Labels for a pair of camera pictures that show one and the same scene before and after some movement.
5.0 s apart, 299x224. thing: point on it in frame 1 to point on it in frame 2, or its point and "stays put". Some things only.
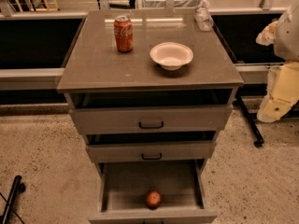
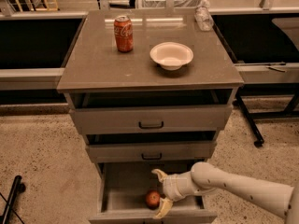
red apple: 153,199 stays put
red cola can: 123,32 stays put
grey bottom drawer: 124,185 stays put
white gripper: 288,36 to 172,187
